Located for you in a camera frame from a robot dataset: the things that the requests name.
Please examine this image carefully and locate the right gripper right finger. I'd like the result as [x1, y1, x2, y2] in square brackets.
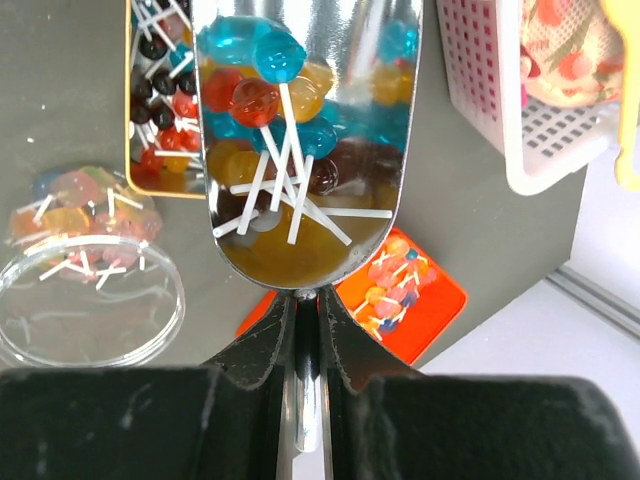
[318, 287, 633, 479]

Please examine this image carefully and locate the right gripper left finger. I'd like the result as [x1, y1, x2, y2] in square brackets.
[1, 294, 295, 479]

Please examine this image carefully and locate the orange candy tray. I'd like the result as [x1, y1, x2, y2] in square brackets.
[234, 227, 469, 367]

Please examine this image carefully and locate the clear glass jar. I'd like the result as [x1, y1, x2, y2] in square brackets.
[1, 164, 186, 368]

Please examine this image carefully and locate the gold candy tin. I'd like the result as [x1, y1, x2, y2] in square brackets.
[125, 1, 205, 199]

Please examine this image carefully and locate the silver metal scoop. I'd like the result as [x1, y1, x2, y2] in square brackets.
[190, 0, 424, 454]

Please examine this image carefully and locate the white plastic basket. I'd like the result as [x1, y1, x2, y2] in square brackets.
[437, 0, 619, 195]

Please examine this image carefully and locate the floral fabric item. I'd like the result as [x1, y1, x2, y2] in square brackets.
[520, 0, 624, 108]

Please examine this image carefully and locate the yellow clothes hanger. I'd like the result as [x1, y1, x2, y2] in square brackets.
[600, 0, 639, 192]

